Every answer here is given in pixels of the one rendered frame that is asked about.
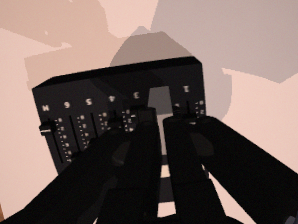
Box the black lighting desk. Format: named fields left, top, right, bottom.
left=32, top=56, right=206, bottom=174

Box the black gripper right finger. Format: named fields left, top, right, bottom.
left=159, top=86, right=298, bottom=224

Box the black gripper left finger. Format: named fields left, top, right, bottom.
left=0, top=87, right=165, bottom=224

